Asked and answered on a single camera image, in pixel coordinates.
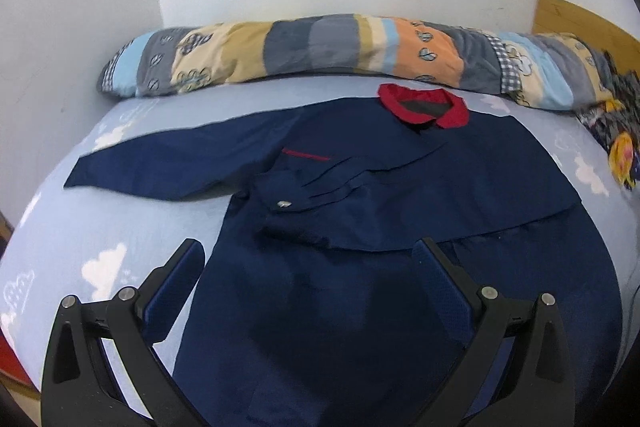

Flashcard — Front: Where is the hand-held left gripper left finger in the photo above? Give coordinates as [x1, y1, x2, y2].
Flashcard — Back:
[41, 238, 211, 427]

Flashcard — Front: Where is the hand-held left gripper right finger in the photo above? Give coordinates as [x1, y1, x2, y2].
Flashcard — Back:
[411, 236, 576, 427]

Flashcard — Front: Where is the navy jacket with red collar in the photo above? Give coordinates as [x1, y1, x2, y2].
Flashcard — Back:
[62, 83, 623, 427]

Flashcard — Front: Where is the light blue cloud bed sheet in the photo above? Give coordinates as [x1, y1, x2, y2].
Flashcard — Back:
[0, 77, 640, 427]

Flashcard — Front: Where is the dark yellow printed cloth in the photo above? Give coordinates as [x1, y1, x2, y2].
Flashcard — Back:
[575, 49, 640, 192]

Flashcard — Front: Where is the rolled patchwork quilt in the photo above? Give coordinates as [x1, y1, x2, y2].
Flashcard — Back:
[97, 13, 621, 114]

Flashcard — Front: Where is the wooden headboard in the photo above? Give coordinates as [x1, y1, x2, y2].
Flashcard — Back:
[531, 0, 640, 72]

